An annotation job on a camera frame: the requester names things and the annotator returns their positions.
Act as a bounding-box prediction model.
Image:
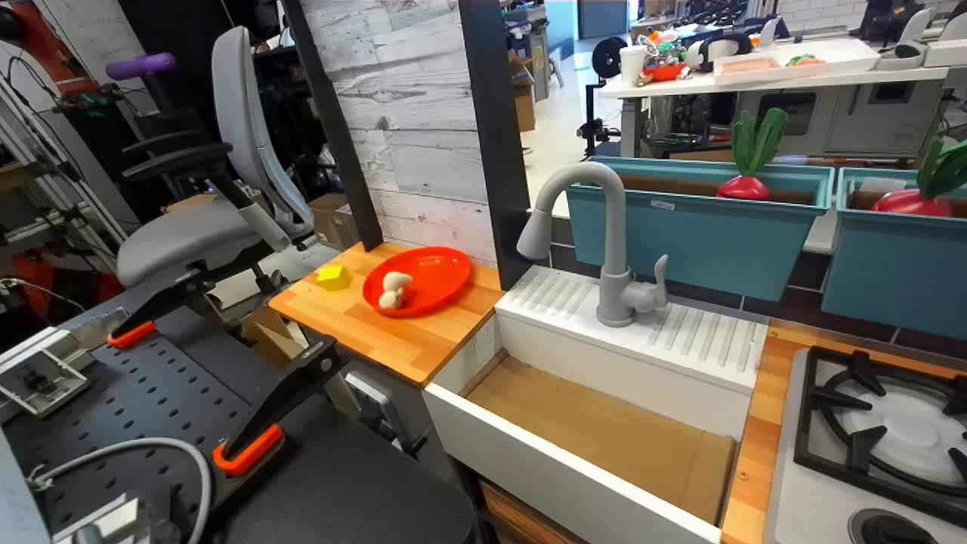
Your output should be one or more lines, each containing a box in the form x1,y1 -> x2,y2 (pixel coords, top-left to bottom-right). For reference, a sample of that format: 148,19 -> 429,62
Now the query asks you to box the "white background table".
598,60 -> 967,159

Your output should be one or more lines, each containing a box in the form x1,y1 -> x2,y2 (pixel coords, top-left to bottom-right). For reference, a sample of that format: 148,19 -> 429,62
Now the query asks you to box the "grey toy stove top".
763,343 -> 967,544

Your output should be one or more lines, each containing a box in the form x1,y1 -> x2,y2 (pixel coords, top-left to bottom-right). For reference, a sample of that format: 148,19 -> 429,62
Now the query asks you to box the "wooden stove counter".
720,317 -> 967,544

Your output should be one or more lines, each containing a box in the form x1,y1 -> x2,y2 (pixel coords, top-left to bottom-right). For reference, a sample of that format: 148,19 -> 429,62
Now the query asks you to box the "white paper towel roll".
616,41 -> 650,92

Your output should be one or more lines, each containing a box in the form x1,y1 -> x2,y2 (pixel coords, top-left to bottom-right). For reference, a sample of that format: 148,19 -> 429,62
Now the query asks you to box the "yellow block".
310,263 -> 356,292

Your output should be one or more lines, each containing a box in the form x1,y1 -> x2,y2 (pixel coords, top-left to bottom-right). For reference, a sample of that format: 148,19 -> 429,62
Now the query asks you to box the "black stove grate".
791,343 -> 967,528

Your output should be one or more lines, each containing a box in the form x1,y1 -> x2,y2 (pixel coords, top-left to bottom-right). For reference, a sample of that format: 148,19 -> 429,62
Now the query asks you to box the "white brick backdrop panel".
300,0 -> 502,273

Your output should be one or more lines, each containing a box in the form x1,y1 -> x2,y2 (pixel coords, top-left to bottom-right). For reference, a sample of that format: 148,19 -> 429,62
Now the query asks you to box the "brown cardboard box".
300,190 -> 367,254

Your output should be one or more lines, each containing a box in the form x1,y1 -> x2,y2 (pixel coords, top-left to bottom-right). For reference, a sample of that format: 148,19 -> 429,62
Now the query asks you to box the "grey cable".
26,436 -> 217,544

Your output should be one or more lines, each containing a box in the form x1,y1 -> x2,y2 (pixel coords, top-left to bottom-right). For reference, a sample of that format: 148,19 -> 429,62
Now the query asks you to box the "dark frame post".
281,0 -> 386,254
457,0 -> 534,292

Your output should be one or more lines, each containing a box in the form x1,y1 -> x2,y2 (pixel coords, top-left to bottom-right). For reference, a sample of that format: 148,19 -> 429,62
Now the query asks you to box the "black stove knob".
850,508 -> 941,544

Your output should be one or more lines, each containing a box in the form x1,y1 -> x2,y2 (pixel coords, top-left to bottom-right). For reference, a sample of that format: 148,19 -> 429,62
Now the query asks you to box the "silver metal mount plate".
0,343 -> 92,420

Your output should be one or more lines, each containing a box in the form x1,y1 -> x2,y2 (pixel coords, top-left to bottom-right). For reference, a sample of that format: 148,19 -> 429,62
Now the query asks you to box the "orange round plate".
360,246 -> 478,319

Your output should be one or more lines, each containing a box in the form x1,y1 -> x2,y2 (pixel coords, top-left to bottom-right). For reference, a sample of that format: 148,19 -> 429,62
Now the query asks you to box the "blue planter box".
566,153 -> 839,303
819,164 -> 967,343

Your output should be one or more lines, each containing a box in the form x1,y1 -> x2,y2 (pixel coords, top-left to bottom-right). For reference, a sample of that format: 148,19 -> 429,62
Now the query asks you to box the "wooden butcher block counter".
265,239 -> 506,389

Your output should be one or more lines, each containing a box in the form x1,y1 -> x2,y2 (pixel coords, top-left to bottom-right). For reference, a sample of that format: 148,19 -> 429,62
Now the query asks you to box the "grey office chair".
102,24 -> 321,304

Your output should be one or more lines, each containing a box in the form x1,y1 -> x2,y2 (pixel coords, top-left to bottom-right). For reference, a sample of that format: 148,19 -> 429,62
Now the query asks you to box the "white toy sink basin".
420,263 -> 770,544

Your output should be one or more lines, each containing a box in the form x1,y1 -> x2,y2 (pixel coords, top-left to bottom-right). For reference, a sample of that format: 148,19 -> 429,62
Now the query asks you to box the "black clamp orange handle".
102,270 -> 219,353
208,338 -> 348,479

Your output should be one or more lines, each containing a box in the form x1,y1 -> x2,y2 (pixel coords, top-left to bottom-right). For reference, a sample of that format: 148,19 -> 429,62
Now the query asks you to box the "purple foam roller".
102,52 -> 178,84

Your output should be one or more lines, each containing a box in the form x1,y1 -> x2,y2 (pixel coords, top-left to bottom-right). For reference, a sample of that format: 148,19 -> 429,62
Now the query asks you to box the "grey toy faucet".
514,159 -> 673,329

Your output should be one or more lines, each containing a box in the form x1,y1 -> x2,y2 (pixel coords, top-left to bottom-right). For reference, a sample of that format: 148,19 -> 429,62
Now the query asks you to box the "red toy radish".
869,133 -> 967,219
716,103 -> 791,203

